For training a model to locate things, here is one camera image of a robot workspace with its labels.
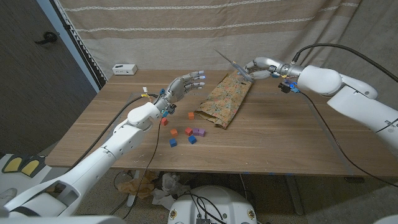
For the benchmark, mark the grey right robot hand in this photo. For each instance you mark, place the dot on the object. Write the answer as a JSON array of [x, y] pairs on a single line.
[[267, 63]]

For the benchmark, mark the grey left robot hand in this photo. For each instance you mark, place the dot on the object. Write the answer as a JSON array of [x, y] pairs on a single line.
[[175, 90]]

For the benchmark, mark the floral brown wrapping paper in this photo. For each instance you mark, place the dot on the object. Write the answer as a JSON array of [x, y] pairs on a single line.
[[227, 99]]

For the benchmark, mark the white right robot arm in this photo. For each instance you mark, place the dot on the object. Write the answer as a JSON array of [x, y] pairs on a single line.
[[323, 81]]

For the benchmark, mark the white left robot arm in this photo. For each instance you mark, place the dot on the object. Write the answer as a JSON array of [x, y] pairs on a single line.
[[118, 146]]

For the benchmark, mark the crumpled white paper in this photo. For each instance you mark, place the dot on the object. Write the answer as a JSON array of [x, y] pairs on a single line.
[[169, 186]]

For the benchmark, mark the crumpled brown paper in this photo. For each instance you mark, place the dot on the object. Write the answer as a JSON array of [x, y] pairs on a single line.
[[136, 186]]

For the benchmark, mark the orange foam cube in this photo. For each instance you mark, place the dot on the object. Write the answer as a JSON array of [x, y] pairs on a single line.
[[191, 115], [174, 132]]

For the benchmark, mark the red foam cube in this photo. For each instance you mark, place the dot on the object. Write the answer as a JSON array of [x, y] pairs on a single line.
[[188, 131], [164, 121]]

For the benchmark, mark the blue foam cube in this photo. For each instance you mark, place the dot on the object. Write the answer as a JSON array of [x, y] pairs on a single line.
[[192, 139], [173, 142]]

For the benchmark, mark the white power strip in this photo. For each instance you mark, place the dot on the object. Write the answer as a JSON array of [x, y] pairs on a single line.
[[124, 69]]

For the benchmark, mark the beige striped curtain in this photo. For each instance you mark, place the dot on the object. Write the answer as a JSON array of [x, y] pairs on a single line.
[[199, 37]]

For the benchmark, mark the metal table leg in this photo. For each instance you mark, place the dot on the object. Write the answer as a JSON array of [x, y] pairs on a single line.
[[132, 199], [295, 196]]

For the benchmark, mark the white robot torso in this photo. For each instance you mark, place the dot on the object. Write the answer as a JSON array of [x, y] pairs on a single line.
[[227, 202]]

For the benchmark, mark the dark wooden door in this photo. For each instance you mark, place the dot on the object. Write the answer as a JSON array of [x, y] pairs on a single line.
[[31, 77]]

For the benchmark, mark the black yellow foot pedal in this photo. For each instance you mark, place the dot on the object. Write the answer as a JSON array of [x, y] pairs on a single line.
[[14, 164]]

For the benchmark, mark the white shoe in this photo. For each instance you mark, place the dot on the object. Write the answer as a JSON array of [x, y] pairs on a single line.
[[6, 194]]

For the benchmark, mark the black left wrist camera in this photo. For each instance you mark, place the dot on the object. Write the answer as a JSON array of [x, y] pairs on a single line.
[[171, 109]]

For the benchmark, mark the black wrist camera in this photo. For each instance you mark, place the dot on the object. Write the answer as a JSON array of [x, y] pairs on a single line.
[[284, 87], [171, 109]]

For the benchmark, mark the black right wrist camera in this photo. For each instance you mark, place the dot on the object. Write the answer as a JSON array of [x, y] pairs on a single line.
[[284, 87]]

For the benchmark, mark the black backdrop frame bar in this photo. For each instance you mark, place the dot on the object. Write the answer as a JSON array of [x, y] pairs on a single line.
[[81, 51]]

